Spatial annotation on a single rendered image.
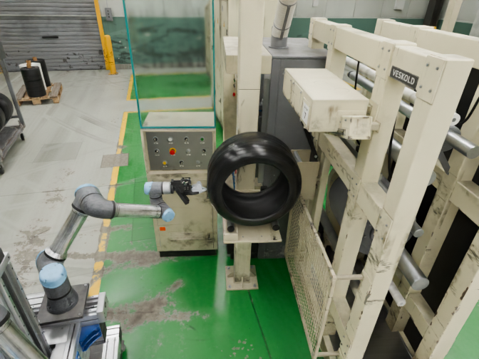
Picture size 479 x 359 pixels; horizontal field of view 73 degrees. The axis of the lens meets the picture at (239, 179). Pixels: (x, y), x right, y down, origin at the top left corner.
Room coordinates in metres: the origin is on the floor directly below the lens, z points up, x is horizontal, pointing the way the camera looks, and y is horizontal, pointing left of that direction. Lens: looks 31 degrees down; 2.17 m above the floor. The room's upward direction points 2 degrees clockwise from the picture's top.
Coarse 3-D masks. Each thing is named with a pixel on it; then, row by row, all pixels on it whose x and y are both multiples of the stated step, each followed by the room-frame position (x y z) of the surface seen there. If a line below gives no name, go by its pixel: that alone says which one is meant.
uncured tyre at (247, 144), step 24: (240, 144) 1.63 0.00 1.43; (264, 144) 1.62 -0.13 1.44; (216, 168) 1.56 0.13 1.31; (288, 168) 1.57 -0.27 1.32; (216, 192) 1.53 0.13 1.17; (240, 192) 1.83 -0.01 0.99; (264, 192) 1.82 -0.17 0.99; (288, 192) 1.58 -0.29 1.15; (240, 216) 1.56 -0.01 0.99; (264, 216) 1.57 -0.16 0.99
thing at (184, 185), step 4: (172, 180) 1.62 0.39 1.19; (176, 180) 1.62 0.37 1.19; (180, 180) 1.62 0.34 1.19; (184, 180) 1.64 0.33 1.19; (188, 180) 1.64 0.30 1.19; (172, 184) 1.60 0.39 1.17; (176, 184) 1.61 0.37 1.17; (180, 184) 1.61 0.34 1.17; (184, 184) 1.61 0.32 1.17; (188, 184) 1.60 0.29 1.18; (172, 188) 1.60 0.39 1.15; (176, 188) 1.61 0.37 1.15; (180, 188) 1.61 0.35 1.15; (184, 188) 1.60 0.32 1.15; (188, 188) 1.61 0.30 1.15; (172, 192) 1.59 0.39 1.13; (184, 192) 1.60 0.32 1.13
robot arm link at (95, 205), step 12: (84, 204) 1.29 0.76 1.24; (96, 204) 1.29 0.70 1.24; (108, 204) 1.31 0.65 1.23; (120, 204) 1.36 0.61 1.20; (132, 204) 1.40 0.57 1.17; (144, 204) 1.45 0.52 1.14; (96, 216) 1.27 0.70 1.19; (108, 216) 1.29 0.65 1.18; (120, 216) 1.33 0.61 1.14; (132, 216) 1.36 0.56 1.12; (144, 216) 1.40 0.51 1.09; (156, 216) 1.44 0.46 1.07; (168, 216) 1.46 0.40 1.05
